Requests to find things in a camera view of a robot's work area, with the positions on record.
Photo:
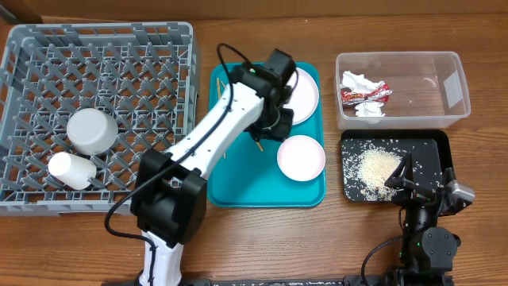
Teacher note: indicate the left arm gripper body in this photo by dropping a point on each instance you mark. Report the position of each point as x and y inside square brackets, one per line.
[272, 123]

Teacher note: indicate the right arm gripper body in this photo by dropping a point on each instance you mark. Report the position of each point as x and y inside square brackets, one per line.
[412, 195]

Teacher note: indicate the wooden chopstick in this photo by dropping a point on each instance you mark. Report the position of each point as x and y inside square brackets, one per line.
[260, 146]
[218, 87]

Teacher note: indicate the white napkin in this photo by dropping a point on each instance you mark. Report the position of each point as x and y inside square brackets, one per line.
[359, 84]

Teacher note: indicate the grey bowl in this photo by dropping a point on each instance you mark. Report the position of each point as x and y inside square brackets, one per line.
[91, 131]

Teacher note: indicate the white cup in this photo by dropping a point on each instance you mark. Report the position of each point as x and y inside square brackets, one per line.
[72, 170]

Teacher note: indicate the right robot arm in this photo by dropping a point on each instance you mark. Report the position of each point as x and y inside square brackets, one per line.
[427, 250]

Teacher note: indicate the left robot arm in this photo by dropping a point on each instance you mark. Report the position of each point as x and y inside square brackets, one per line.
[169, 200]

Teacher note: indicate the white round plate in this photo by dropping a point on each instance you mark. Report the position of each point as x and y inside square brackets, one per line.
[304, 98]

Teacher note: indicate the rice pile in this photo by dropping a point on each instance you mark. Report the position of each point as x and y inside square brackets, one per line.
[367, 163]

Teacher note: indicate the black tray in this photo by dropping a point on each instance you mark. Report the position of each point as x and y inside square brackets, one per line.
[435, 134]

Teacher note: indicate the clear plastic bin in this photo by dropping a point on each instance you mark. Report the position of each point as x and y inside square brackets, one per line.
[429, 89]

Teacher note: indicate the grey plastic dish rack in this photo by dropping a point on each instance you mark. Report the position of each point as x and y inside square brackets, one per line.
[144, 75]

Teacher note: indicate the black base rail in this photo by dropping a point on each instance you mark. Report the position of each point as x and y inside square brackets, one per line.
[344, 281]

